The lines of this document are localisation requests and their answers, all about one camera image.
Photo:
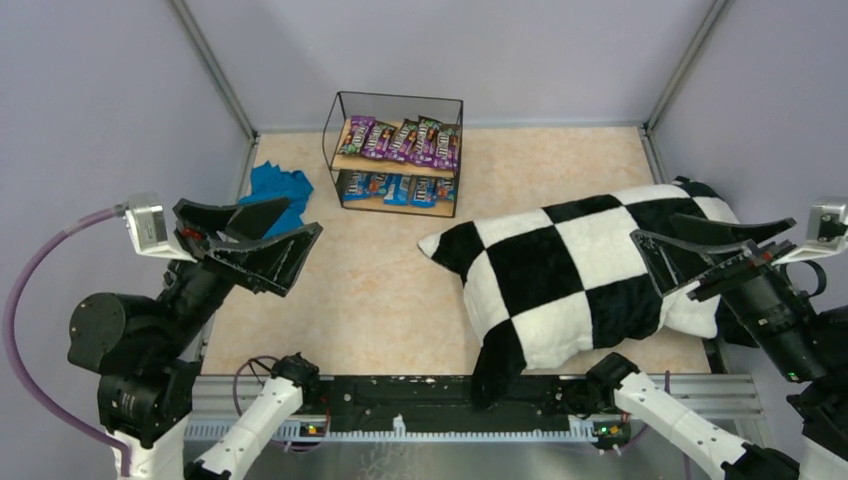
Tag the purple candy bag on shelf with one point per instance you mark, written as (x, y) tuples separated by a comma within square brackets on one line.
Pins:
[(454, 131)]

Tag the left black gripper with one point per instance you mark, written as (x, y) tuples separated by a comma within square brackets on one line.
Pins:
[(216, 254)]

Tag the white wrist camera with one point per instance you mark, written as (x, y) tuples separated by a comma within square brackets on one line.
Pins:
[(826, 233), (146, 223)]

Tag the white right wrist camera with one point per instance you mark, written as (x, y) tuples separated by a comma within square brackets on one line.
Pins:
[(826, 233)]

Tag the purple brown candy bag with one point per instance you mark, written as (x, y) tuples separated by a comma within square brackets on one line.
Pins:
[(423, 151)]

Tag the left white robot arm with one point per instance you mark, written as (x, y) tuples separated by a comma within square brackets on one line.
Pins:
[(135, 344)]

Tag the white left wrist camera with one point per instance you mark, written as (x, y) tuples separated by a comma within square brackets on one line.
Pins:
[(146, 223)]

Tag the blue candy bag in shelf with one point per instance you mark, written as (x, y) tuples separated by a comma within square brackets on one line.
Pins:
[(356, 187), (378, 184), (397, 190)]

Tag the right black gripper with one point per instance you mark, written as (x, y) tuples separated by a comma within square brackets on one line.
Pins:
[(722, 267)]

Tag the black white checkered pillow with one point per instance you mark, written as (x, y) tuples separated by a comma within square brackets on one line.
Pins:
[(542, 286)]

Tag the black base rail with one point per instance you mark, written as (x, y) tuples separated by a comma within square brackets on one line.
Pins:
[(443, 405)]

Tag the blue candy bag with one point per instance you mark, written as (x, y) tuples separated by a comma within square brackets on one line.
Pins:
[(378, 184), (397, 190), (445, 190), (356, 187), (422, 194)]

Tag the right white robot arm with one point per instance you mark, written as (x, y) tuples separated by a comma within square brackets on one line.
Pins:
[(805, 348)]

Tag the black wire wooden shelf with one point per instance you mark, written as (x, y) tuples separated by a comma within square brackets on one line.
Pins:
[(393, 109)]

